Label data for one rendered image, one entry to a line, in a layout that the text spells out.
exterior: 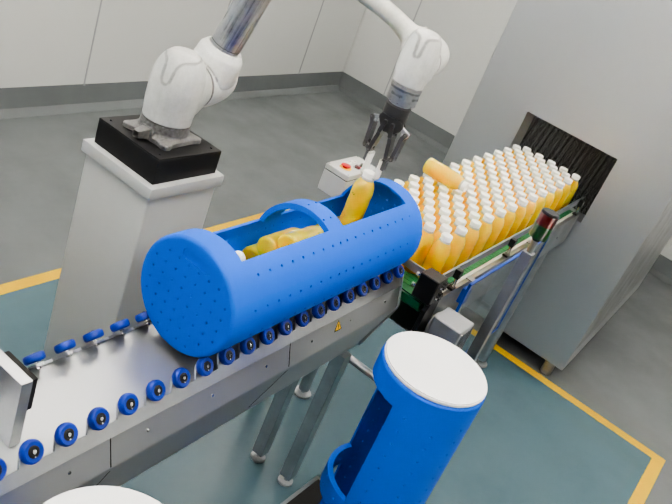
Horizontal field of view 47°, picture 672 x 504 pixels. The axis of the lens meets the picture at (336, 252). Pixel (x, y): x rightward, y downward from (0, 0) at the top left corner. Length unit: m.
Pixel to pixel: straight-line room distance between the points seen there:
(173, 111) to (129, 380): 0.94
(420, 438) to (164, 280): 0.72
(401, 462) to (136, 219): 1.08
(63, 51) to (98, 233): 2.64
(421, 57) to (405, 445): 1.01
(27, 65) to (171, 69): 2.68
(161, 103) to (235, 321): 0.92
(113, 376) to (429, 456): 0.78
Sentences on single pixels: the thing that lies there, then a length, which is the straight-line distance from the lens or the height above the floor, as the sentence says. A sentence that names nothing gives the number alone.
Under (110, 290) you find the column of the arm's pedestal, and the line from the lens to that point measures 2.60.
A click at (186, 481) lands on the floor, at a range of 2.86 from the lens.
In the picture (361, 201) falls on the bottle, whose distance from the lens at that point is 2.29.
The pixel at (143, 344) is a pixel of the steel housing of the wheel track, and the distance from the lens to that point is 1.85.
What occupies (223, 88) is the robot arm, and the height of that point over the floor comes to 1.25.
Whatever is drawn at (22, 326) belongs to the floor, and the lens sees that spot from 3.32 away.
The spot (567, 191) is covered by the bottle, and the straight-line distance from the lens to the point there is 3.75.
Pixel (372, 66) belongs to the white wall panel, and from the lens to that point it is 7.36.
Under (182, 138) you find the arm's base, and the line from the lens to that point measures 2.45.
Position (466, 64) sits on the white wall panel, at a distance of 6.91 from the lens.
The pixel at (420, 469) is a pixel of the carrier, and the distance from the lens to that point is 2.00.
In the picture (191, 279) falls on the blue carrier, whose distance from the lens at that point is 1.71.
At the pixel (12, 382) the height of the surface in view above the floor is 1.07.
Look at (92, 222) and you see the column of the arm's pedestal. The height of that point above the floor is 0.75.
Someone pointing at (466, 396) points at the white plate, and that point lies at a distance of 1.92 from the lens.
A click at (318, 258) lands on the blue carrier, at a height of 1.18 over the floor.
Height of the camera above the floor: 2.07
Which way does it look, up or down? 27 degrees down
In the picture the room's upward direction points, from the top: 22 degrees clockwise
